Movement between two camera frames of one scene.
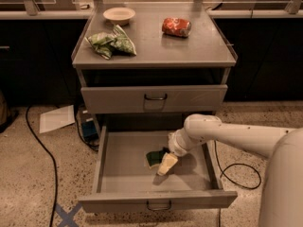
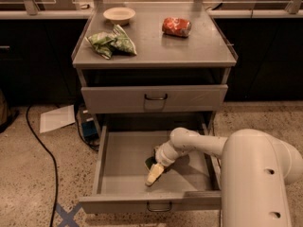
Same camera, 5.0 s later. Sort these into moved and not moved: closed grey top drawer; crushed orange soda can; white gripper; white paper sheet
Moved: white gripper
Not moved: crushed orange soda can; closed grey top drawer; white paper sheet
